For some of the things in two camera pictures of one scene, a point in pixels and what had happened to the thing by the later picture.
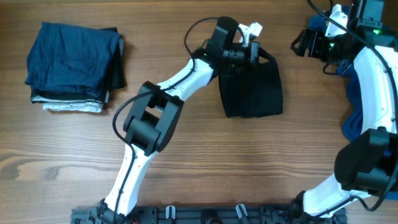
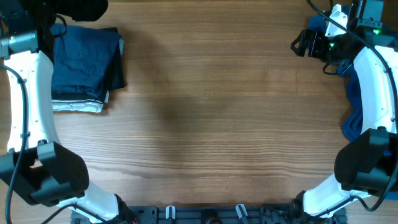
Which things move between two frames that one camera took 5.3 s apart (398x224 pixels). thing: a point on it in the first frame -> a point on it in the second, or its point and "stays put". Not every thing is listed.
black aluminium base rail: x=201 y=214 stays put
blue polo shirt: x=352 y=124 stays put
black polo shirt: x=252 y=90 -> x=46 y=11
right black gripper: x=317 y=38 stays put
